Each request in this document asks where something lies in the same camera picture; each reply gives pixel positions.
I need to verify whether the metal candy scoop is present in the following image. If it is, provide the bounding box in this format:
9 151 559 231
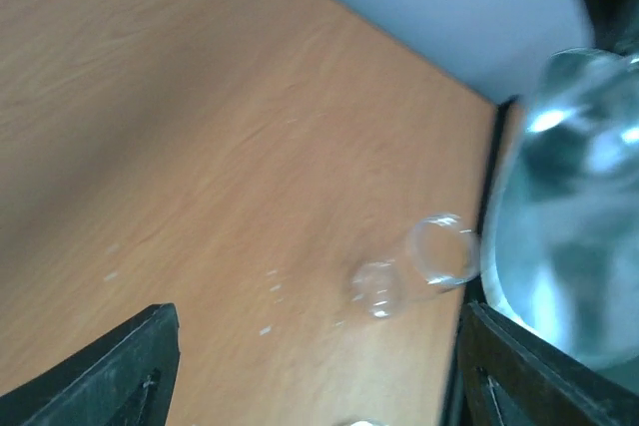
481 48 638 370

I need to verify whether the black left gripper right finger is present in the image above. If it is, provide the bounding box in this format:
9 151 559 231
457 302 638 425

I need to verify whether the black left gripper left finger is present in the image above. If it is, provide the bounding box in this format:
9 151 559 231
1 303 180 425

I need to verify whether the clear plastic jar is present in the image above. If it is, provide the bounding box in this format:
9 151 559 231
349 213 480 319

